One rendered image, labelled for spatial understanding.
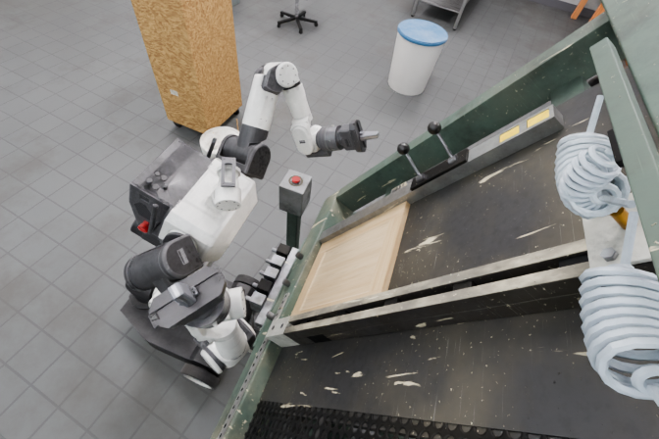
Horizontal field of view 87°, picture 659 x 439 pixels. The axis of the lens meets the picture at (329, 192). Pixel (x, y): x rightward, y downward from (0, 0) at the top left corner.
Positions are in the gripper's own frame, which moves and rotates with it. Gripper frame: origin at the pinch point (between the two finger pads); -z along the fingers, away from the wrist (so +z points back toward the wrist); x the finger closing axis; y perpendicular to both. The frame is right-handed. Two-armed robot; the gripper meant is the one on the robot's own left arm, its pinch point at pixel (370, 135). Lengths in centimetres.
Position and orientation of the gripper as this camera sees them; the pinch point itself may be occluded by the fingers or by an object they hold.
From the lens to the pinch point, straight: 119.6
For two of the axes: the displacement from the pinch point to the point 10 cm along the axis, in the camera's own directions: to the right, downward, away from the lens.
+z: -8.8, 0.0, 4.7
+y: -3.4, 7.0, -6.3
